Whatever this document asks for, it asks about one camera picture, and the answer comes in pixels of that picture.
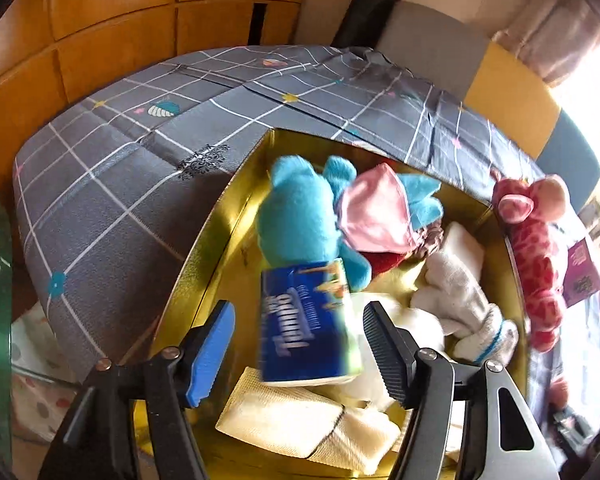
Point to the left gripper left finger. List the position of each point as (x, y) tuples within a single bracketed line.
[(96, 438)]

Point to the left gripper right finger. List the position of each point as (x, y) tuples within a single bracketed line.
[(501, 439)]

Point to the grey white knit glove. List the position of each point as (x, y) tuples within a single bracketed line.
[(452, 303)]

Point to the beige mesh cloth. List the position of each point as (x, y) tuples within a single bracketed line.
[(299, 423)]

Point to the red plush sock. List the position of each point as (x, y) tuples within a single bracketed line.
[(382, 262)]

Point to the brown satin scrunchie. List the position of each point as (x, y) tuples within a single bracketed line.
[(430, 239)]

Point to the gold storage box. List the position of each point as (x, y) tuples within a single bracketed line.
[(225, 263)]

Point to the blue tissue packet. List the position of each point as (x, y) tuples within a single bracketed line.
[(309, 331)]

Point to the blue plush elephant toy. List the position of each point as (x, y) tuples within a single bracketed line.
[(311, 216)]

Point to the purple cardboard box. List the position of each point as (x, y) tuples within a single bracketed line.
[(582, 279)]

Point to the pink giraffe plush toy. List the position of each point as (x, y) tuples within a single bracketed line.
[(529, 212)]

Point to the grey plaid bed sheet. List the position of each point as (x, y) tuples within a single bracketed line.
[(111, 194)]

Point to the grey yellow blue headboard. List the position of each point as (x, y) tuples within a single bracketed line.
[(497, 86)]

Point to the left beige curtain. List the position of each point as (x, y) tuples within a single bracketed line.
[(551, 37)]

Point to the wooden wardrobe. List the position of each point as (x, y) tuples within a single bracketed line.
[(54, 52)]

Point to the black rolled mat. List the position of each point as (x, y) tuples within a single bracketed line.
[(363, 23)]

